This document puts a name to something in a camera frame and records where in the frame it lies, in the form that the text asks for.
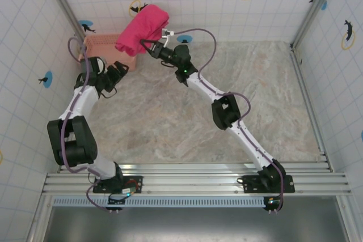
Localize pink long pants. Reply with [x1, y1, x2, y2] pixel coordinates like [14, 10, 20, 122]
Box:
[115, 3, 170, 58]

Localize pink perforated plastic basket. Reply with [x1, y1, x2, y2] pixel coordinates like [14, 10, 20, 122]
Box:
[78, 33, 137, 71]

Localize blue circle shark sticker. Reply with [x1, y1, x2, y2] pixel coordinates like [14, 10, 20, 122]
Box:
[78, 20, 96, 33]

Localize blue circle diver sticker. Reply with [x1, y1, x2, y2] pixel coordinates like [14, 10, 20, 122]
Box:
[38, 71, 54, 88]

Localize grey metal panel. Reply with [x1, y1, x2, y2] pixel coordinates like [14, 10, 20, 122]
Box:
[47, 206, 349, 242]

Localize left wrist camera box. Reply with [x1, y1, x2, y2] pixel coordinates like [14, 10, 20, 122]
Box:
[78, 56, 108, 75]

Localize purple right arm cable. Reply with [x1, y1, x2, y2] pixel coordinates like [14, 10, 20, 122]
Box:
[172, 28, 286, 214]

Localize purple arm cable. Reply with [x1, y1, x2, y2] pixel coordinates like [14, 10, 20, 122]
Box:
[58, 36, 120, 214]
[172, 28, 286, 214]

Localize small dolphin yellow ring sticker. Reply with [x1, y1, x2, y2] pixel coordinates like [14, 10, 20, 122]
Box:
[129, 0, 149, 18]

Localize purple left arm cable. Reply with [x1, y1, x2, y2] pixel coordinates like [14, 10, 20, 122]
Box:
[58, 36, 120, 214]

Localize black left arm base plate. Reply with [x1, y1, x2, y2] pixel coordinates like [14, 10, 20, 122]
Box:
[92, 168, 144, 196]

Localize aluminium rail frame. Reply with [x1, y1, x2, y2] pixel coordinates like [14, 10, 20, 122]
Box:
[41, 162, 353, 197]

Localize white slotted cable duct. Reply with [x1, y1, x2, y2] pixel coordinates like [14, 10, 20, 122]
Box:
[52, 196, 264, 208]

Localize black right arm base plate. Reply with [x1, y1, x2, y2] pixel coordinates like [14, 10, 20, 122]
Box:
[237, 173, 296, 194]

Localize upright dolphin yellow ring sticker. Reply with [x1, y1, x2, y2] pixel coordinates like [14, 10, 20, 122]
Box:
[341, 19, 357, 51]

